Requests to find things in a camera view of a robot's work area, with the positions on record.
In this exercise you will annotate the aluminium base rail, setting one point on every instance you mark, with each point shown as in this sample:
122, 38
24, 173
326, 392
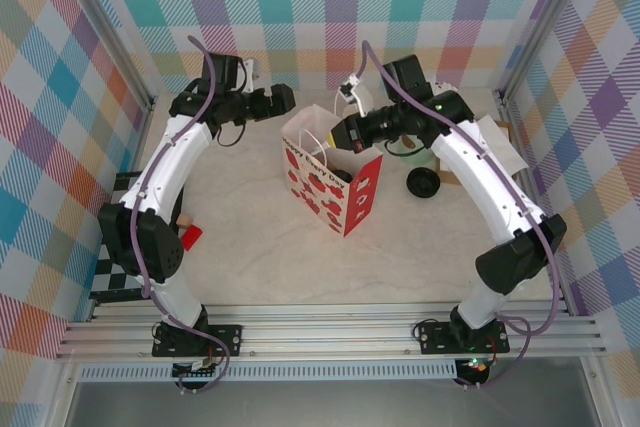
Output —
325, 332

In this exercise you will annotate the small red block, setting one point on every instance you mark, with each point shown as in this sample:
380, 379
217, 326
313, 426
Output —
192, 238

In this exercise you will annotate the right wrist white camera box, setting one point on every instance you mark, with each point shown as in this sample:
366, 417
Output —
349, 89

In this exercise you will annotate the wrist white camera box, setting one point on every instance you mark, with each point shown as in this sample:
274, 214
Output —
349, 89
252, 69

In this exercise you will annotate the small wooden block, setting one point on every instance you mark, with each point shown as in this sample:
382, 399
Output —
185, 221

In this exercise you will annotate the mint green holder cup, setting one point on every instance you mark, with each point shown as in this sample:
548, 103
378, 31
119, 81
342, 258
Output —
417, 157

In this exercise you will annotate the red and white paper bag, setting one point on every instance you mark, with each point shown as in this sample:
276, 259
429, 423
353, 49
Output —
320, 192

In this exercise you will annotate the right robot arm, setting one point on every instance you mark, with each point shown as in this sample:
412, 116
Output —
480, 182

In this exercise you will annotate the white paper napkin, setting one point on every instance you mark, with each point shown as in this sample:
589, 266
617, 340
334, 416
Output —
505, 152

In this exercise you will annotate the aluminium frame post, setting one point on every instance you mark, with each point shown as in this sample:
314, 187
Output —
109, 32
544, 22

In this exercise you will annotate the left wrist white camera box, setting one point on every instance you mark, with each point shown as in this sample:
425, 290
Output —
252, 69

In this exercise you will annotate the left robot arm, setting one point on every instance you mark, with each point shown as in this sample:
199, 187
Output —
170, 162

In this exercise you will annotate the black and white checkerboard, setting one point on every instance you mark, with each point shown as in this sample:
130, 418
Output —
107, 272

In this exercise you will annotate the small circuit board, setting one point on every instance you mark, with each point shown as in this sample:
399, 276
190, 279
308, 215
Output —
197, 372
475, 366

